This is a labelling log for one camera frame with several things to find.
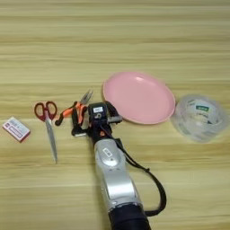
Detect small pink white box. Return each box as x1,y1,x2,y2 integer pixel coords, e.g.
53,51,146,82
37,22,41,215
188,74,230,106
2,116,31,144

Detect small black box white label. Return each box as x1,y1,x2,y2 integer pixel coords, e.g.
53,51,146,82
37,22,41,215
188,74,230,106
87,102,110,127

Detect red handled scissors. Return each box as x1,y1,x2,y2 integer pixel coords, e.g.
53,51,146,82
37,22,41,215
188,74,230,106
33,101,58,164

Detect orange black pliers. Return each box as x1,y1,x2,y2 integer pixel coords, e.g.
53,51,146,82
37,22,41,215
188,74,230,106
54,88,94,127

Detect pink round plate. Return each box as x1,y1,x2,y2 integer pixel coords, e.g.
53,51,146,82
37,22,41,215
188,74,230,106
102,70,177,126

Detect clear tape roll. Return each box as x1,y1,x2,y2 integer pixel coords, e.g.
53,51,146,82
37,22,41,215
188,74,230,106
170,93,230,144

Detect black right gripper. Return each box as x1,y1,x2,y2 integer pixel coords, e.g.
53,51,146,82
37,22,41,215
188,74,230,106
70,101,124,146

